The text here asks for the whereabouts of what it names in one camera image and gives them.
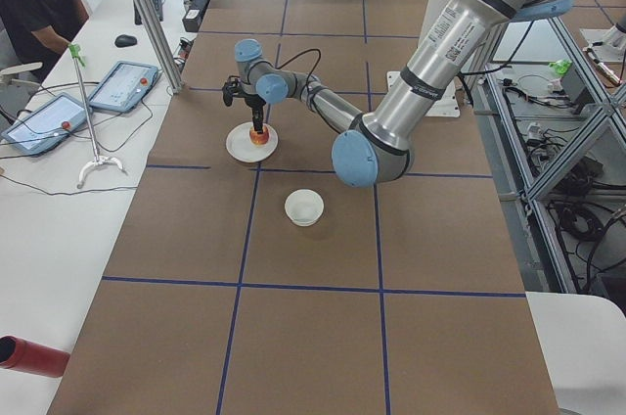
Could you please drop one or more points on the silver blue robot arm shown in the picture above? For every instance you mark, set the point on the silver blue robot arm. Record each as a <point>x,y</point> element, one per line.
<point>376,147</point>

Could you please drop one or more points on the red cylinder bottle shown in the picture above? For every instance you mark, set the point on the red cylinder bottle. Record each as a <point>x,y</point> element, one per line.
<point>28,357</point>

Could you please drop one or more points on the red yellow apple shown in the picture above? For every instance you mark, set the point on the red yellow apple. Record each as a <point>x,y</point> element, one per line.
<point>259,137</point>

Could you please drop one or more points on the blue teach pendant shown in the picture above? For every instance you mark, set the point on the blue teach pendant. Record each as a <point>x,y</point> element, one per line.
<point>124,87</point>
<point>48,126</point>

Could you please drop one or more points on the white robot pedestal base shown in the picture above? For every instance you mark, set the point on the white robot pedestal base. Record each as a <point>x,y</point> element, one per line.
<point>445,104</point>

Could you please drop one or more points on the far blue teach pendant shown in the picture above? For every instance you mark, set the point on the far blue teach pendant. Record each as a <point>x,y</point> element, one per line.
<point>124,87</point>

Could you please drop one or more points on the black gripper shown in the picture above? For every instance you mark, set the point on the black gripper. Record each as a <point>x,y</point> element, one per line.
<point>253,102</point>

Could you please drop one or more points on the black computer mouse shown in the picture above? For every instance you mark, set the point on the black computer mouse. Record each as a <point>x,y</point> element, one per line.
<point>125,40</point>

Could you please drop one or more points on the white plate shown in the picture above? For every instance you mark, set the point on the white plate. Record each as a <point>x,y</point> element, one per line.
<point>240,146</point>

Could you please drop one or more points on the brown paper table cover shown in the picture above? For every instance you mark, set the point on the brown paper table cover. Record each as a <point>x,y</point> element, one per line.
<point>404,298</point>

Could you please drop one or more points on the near blue teach pendant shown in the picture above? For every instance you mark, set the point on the near blue teach pendant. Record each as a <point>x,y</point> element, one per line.
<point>48,126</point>

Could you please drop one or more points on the small white bowl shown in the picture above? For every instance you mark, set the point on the small white bowl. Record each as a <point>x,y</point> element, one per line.
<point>304,207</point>

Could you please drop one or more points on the aluminium frame post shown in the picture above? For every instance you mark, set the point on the aluminium frame post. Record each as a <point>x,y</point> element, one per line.
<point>159,43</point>

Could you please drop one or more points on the white reacher grabber stick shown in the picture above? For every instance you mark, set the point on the white reacher grabber stick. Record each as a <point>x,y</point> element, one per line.
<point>98,160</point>

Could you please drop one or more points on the person in black shirt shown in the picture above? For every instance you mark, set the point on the person in black shirt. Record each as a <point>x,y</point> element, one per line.
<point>41,30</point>

